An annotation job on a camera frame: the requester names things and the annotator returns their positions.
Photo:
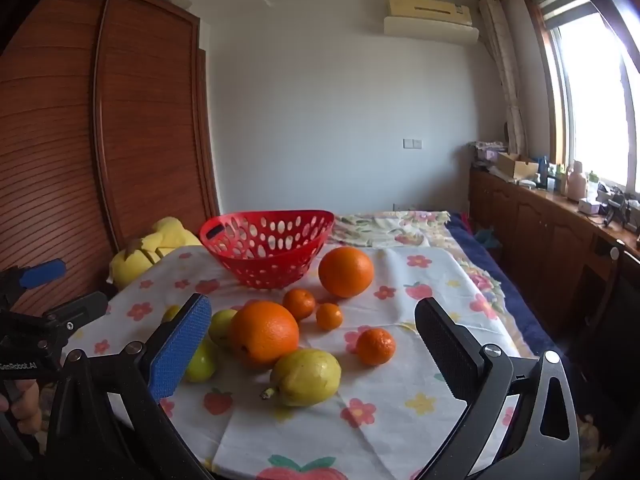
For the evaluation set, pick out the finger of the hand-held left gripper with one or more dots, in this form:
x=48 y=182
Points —
x=44 y=272
x=82 y=309

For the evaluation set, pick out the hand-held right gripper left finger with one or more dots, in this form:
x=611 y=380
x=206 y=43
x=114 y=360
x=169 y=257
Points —
x=180 y=347

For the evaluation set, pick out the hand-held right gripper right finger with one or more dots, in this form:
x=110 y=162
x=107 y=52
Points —
x=450 y=355

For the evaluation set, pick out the rough-skinned tangerine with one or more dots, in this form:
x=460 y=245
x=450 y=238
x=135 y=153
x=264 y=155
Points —
x=375 y=346

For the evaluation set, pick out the large orange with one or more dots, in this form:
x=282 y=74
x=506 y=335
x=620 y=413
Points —
x=346 y=271
x=263 y=332

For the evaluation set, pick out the red plastic basket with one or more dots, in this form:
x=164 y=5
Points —
x=227 y=255

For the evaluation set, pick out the yellow pear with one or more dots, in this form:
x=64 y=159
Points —
x=306 y=377

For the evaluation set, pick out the person's left hand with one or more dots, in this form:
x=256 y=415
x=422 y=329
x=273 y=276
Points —
x=25 y=402

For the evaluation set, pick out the white flower-print cloth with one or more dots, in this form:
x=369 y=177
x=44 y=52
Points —
x=390 y=410

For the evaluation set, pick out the yellow plush toy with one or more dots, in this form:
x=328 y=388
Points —
x=145 y=250

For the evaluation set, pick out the teal cloth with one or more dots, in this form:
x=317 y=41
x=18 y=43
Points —
x=486 y=238

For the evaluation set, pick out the small tangerine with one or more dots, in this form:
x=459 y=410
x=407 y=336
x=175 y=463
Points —
x=329 y=316
x=299 y=304

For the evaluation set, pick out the floral bed sheet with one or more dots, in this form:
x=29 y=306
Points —
x=400 y=225

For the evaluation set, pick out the wooden sideboard cabinet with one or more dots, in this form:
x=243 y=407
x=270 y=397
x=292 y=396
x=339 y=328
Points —
x=540 y=240

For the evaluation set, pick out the brown wooden wardrobe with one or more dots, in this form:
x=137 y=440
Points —
x=145 y=110

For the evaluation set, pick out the cardboard box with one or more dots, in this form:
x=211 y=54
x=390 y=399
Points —
x=515 y=165

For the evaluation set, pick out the white tissue box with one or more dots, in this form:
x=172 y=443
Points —
x=588 y=206

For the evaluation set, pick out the blue bottle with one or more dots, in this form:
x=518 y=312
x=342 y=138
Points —
x=543 y=167

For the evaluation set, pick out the pink bottle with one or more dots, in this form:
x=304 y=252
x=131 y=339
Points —
x=576 y=182

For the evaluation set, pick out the black stand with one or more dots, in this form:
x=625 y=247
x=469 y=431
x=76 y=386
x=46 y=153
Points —
x=614 y=207

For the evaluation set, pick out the beige curtain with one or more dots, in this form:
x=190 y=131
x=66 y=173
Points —
x=505 y=70

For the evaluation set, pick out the window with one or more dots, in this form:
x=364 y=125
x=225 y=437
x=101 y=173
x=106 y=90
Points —
x=595 y=95

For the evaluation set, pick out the white wall switch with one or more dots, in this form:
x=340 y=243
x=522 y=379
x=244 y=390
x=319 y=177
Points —
x=412 y=143

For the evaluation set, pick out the wall air conditioner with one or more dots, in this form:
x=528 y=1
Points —
x=430 y=22

